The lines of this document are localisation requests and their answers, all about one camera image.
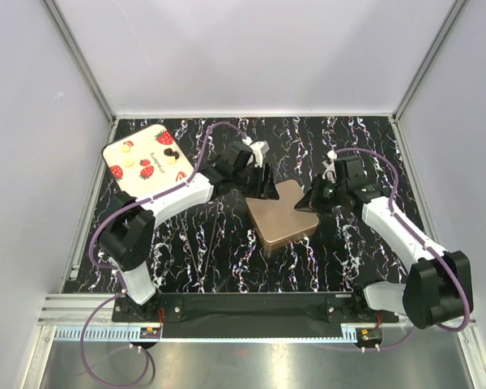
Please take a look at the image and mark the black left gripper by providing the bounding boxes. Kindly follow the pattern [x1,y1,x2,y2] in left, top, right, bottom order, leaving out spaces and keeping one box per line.
[232,162,278,200]

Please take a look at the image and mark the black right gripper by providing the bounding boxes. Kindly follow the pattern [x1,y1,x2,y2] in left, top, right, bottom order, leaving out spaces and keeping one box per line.
[293,174,347,215]

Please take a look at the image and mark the rose gold box lid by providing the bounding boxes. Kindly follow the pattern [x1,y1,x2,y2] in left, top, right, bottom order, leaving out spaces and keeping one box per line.
[245,180,320,251]

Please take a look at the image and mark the metal tongs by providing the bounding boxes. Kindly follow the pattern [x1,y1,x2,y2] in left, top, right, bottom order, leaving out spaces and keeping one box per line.
[178,211,219,279]

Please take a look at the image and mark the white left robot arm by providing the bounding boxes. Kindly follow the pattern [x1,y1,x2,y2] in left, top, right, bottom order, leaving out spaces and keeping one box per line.
[93,141,279,321]

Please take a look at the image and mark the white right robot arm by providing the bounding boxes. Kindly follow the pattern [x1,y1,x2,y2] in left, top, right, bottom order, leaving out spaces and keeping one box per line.
[295,156,473,329]

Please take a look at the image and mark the dark chocolate pair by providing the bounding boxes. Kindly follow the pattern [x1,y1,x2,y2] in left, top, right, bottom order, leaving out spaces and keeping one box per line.
[164,147,180,165]

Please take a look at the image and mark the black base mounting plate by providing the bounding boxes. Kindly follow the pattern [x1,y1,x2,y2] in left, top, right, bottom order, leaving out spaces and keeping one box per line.
[112,292,398,341]

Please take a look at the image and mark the strawberry pattern tray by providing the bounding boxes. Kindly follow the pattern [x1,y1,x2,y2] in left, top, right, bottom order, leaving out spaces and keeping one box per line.
[102,124,194,199]

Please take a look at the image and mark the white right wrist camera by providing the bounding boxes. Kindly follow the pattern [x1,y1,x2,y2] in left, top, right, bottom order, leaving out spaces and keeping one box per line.
[322,151,338,183]

